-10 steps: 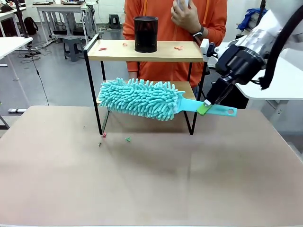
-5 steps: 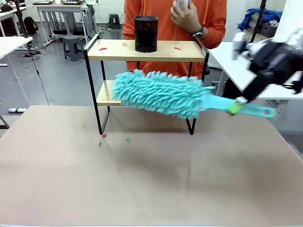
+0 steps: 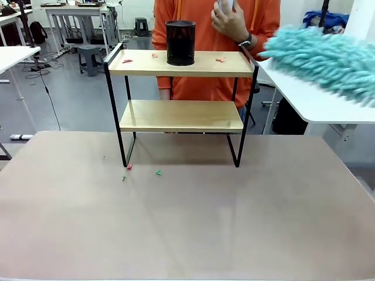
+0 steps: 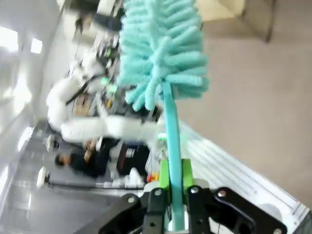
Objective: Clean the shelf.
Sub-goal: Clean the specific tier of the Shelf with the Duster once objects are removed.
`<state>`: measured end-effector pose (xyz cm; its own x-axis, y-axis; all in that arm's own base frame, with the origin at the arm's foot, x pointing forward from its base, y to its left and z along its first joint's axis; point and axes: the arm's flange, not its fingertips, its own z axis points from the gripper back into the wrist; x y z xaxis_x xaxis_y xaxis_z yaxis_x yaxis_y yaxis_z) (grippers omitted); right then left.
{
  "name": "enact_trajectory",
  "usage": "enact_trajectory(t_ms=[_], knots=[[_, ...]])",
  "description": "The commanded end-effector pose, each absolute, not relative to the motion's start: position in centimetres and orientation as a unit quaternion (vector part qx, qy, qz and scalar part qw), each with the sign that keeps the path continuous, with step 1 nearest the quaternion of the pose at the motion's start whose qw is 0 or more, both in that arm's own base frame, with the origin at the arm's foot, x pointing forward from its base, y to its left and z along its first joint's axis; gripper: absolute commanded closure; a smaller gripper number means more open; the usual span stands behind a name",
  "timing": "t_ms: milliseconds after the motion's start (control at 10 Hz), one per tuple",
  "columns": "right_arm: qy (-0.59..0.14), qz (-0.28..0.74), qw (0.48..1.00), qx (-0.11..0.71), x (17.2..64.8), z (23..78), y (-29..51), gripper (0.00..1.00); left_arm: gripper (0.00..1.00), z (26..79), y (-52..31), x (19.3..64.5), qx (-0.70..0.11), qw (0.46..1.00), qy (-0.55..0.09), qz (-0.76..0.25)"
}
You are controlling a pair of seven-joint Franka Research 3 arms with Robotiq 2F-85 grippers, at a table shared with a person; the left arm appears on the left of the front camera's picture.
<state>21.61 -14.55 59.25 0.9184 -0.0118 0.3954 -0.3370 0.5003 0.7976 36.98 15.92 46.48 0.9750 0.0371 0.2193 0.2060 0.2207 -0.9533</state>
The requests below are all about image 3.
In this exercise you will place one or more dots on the two-tier wood and black shelf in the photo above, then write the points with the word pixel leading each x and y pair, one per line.
pixel 181 68

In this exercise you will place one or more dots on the white side table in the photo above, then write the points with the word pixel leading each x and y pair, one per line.
pixel 14 55

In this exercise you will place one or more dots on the teal microfiber duster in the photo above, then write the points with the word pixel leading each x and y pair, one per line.
pixel 322 61

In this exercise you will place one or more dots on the grey plastic stool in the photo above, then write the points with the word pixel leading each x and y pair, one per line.
pixel 90 58

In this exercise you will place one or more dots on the grey metal workbench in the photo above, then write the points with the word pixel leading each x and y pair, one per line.
pixel 73 10

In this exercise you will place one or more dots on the black stand pole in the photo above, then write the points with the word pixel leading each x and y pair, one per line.
pixel 323 13
pixel 27 23

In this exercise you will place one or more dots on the small dark stool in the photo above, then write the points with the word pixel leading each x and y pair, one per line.
pixel 141 26

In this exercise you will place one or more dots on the black wristwatch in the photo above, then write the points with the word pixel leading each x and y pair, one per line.
pixel 245 41

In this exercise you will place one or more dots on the black backpack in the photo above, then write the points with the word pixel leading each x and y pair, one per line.
pixel 38 32

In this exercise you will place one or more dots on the black chair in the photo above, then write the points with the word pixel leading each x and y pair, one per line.
pixel 290 117

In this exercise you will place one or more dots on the person's left hand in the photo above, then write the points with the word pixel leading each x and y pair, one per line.
pixel 231 24

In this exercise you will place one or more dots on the white power strip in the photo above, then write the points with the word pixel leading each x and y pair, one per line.
pixel 21 136

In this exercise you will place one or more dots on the person's right hand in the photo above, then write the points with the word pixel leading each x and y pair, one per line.
pixel 165 94

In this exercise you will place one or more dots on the large white table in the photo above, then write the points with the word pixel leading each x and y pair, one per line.
pixel 307 99

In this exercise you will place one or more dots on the black mesh pen holder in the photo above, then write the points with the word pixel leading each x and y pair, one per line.
pixel 180 44

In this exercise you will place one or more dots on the person in orange jacket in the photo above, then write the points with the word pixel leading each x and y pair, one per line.
pixel 190 11

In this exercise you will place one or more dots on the blue cloth bundle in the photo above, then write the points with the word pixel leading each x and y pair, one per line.
pixel 313 17

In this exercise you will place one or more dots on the orange paper scrap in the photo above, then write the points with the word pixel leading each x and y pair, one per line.
pixel 220 59

